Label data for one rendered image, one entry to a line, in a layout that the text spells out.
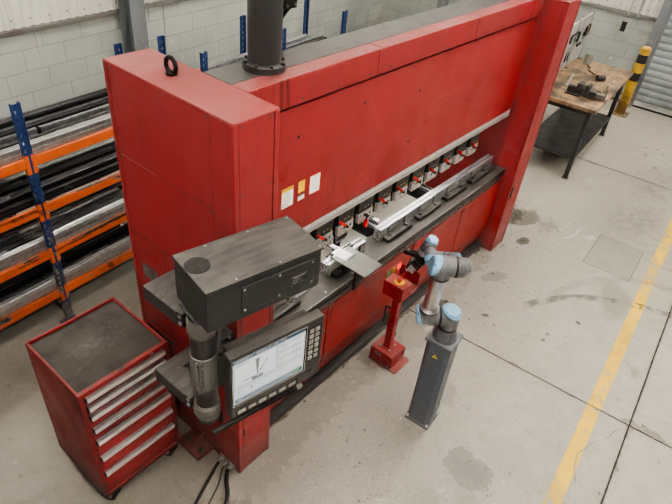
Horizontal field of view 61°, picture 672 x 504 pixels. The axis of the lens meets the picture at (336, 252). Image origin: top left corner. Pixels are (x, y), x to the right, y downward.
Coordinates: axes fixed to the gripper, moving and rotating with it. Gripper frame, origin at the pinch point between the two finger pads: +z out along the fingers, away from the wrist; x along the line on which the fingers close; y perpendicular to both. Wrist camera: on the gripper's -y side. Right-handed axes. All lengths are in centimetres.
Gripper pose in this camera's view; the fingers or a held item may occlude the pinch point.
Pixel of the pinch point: (406, 269)
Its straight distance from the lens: 380.3
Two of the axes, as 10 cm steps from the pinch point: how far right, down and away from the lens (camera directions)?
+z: -3.4, 5.9, 7.3
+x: 6.4, -4.2, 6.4
